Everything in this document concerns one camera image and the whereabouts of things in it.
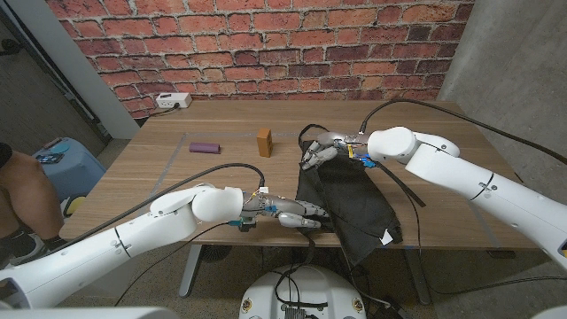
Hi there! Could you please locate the black apron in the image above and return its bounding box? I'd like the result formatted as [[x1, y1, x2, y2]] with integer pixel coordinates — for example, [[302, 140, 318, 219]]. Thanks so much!
[[294, 123, 427, 267]]

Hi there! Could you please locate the blue plastic stool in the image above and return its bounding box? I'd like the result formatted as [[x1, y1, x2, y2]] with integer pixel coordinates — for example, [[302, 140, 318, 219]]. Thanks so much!
[[33, 136, 107, 209]]

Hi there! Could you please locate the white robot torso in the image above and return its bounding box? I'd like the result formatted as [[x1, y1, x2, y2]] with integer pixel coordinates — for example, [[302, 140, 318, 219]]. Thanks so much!
[[238, 264, 368, 319]]

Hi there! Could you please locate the person bare leg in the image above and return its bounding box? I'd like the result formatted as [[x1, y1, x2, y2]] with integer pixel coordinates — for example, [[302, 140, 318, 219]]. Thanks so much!
[[0, 142, 66, 240]]

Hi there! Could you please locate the white power strip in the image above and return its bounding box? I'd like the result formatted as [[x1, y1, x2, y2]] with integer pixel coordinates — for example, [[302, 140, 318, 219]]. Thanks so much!
[[155, 91, 193, 110]]

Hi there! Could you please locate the orange wooden block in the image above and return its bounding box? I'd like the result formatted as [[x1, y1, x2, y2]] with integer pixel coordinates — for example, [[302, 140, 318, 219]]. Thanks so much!
[[256, 128, 274, 159]]

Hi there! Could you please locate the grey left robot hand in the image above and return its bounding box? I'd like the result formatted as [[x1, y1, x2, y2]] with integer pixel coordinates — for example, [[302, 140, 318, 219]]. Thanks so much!
[[242, 193, 330, 230]]

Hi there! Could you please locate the brick wall print backdrop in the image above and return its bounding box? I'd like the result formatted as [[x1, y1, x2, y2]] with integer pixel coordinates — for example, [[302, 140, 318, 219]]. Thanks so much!
[[45, 0, 475, 120]]

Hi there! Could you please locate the black phone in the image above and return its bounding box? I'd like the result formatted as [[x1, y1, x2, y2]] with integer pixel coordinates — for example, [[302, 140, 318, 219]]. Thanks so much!
[[35, 152, 66, 165]]

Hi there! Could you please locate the yellow round object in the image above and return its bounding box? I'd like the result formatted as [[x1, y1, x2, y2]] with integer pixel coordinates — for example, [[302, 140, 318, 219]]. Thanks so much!
[[66, 196, 86, 217]]

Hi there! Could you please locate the grey metal table leg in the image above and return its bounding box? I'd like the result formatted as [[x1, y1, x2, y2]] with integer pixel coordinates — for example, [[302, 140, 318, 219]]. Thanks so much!
[[403, 248, 433, 306], [178, 244, 204, 299]]

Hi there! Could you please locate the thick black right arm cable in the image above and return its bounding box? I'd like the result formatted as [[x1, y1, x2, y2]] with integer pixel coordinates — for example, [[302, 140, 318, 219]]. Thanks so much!
[[359, 97, 567, 165]]

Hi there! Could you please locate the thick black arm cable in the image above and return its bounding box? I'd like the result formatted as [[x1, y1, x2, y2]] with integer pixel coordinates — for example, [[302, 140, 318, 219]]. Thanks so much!
[[359, 97, 567, 165], [52, 162, 266, 253]]

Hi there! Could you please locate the dark grey sneaker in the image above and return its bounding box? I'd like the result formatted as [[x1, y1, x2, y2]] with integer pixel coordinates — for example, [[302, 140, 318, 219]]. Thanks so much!
[[0, 228, 45, 269], [42, 237, 67, 253]]

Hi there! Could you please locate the purple cylinder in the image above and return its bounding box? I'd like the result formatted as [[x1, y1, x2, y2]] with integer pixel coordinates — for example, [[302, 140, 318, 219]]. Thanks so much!
[[189, 141, 221, 155]]

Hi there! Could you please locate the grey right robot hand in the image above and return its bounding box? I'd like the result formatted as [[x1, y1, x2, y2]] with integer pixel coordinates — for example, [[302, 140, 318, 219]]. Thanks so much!
[[299, 131, 371, 172]]

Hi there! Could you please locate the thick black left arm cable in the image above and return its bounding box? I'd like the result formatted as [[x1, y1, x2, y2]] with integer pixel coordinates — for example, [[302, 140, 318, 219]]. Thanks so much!
[[52, 162, 266, 253]]

